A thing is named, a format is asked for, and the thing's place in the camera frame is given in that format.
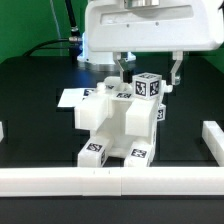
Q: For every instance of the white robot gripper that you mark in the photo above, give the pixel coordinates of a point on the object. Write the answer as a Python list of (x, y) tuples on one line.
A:
[(153, 26)]

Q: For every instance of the small white tagged cube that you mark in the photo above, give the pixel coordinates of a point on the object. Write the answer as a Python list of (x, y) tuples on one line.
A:
[(147, 85), (161, 112)]

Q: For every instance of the white chair seat part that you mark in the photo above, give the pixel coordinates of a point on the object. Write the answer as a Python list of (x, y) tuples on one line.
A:
[(133, 119)]

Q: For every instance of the white chair back frame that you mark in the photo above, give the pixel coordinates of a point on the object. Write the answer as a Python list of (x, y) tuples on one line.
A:
[(92, 112)]

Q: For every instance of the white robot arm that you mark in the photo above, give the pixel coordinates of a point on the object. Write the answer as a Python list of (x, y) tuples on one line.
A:
[(106, 56)]

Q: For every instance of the white marker base plate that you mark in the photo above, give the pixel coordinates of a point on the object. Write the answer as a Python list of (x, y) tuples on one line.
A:
[(73, 96)]

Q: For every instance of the white right obstacle wall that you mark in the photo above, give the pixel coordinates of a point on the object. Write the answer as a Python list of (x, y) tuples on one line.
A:
[(213, 136)]

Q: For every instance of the white obstacle wall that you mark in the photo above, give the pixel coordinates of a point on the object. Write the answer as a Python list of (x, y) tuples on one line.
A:
[(16, 182), (1, 131), (213, 136)]

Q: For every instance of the white front obstacle wall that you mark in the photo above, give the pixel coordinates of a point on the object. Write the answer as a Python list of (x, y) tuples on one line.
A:
[(16, 182)]

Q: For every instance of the white left obstacle wall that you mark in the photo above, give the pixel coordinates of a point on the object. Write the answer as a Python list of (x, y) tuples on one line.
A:
[(1, 131)]

